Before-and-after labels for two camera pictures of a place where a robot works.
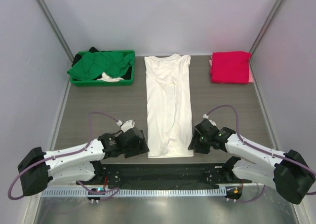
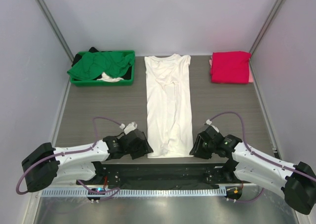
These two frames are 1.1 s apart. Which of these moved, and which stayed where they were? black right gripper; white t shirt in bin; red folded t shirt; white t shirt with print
Moved: black right gripper
Stayed: white t shirt with print; red folded t shirt; white t shirt in bin
